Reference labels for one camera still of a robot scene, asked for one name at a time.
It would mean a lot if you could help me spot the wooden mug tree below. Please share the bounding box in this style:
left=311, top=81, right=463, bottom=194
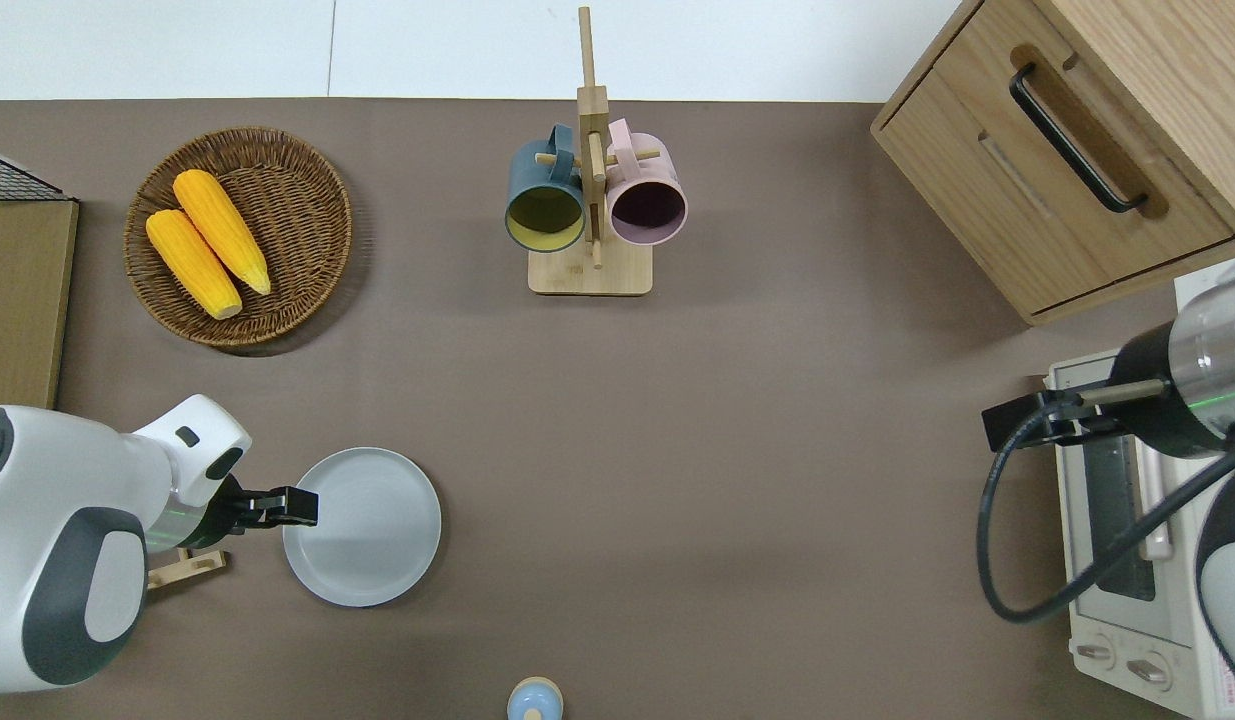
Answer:
left=528, top=6, right=655, bottom=297

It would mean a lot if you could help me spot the yellow corn cob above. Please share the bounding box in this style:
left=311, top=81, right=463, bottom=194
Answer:
left=145, top=208, right=244, bottom=321
left=172, top=169, right=273, bottom=297

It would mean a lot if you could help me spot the white toaster oven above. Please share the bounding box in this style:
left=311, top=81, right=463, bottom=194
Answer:
left=1042, top=348, right=1235, bottom=720

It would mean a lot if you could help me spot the gray round plate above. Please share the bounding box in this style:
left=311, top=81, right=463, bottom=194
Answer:
left=282, top=446, right=443, bottom=608

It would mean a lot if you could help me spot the dark teal mug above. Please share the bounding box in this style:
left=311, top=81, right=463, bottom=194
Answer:
left=504, top=123, right=587, bottom=254

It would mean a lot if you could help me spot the low wooden plate rack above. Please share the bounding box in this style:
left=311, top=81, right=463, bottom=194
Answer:
left=145, top=545, right=230, bottom=591

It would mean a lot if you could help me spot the black cabinet drawer handle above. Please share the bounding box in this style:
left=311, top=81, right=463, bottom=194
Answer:
left=1009, top=63, right=1150, bottom=214

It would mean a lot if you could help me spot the black wire basket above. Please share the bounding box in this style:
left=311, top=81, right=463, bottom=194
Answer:
left=0, top=147, right=78, bottom=203

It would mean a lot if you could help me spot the white oven door handle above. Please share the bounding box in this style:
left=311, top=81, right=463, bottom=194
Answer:
left=1135, top=438, right=1175, bottom=562

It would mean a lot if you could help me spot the wooden drawer cabinet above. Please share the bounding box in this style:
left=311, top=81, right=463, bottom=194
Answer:
left=870, top=0, right=1235, bottom=327

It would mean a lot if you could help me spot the brown table mat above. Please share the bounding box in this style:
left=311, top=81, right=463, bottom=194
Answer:
left=0, top=97, right=1235, bottom=720

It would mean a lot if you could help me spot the pink mug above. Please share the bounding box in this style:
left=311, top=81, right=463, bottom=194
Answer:
left=605, top=118, right=689, bottom=247

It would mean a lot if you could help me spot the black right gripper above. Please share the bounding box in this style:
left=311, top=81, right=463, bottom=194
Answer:
left=981, top=380, right=1130, bottom=454

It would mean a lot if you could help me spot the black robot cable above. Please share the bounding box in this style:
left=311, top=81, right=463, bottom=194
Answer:
left=976, top=400, right=1235, bottom=624

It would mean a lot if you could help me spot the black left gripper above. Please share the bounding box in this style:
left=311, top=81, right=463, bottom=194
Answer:
left=201, top=475, right=320, bottom=550

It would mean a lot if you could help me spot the round wicker basket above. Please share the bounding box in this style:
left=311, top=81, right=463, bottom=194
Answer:
left=124, top=126, right=354, bottom=348

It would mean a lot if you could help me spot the wooden board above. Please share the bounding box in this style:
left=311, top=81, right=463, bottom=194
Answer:
left=0, top=199, right=80, bottom=411

